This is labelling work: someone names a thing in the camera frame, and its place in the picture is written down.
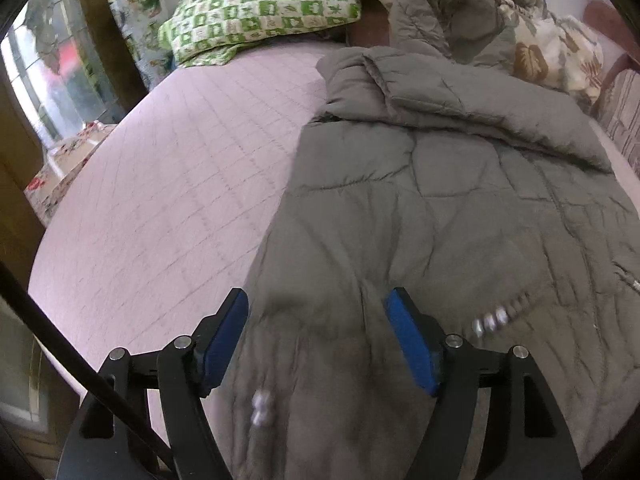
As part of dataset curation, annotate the window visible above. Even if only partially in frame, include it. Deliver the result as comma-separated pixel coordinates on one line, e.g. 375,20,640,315
0,0,108,146

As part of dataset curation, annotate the wooden post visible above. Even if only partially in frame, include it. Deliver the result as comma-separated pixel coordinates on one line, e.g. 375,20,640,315
75,0,151,111

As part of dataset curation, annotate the thick black cable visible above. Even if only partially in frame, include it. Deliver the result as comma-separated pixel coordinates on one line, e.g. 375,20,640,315
0,262,176,468

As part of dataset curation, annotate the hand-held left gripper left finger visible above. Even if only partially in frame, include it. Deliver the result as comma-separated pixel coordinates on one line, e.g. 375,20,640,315
55,287,249,480

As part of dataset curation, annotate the floral cushion by window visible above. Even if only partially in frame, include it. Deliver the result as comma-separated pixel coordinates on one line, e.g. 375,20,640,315
27,122,118,228

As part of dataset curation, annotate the striped floral cushion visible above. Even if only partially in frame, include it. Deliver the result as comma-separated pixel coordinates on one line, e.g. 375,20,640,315
592,67,640,178

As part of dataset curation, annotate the leaf print blanket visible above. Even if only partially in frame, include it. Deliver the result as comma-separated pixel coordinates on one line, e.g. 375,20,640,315
330,0,606,106

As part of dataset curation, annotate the green checked pillow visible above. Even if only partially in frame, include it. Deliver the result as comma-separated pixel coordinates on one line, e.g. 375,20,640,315
157,0,362,68

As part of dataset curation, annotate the floral print cushion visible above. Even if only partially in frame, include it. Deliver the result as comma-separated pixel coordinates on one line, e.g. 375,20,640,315
107,0,176,91

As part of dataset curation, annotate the pink padded headboard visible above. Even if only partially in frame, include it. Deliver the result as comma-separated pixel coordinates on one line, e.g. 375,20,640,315
582,0,640,81

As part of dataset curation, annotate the grey padded jacket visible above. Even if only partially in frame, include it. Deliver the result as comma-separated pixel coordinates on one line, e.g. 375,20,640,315
215,0,640,480

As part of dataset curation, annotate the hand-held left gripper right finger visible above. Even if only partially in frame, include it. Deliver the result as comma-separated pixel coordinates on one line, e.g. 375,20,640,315
382,287,583,480

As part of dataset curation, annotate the pink quilted bed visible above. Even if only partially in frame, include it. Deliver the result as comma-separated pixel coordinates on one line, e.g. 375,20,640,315
27,40,640,461

